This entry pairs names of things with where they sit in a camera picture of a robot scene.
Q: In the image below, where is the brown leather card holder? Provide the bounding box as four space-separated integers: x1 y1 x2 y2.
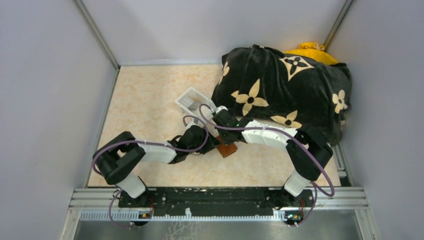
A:
215 135 238 159

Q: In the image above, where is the white translucent plastic card box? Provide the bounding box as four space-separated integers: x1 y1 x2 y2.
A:
174 87 217 127

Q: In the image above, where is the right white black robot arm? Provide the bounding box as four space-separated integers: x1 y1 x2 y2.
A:
212 107 335 206

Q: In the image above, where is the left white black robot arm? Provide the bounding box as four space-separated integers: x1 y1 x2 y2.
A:
92 125 220 207

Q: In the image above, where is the black floral plush blanket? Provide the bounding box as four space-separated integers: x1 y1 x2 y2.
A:
211 44 352 145

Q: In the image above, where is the yellow cloth bundle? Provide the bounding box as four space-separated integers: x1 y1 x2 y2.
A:
283 42 339 65

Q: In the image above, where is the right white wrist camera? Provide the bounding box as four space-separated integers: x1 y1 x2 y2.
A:
214 105 228 114

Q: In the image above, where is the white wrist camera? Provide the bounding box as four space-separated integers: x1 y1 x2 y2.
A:
186 118 199 130
214 105 228 114

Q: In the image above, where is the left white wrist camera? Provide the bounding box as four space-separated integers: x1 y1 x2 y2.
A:
186 118 199 130

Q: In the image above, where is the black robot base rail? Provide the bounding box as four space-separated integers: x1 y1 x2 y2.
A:
118 187 314 217

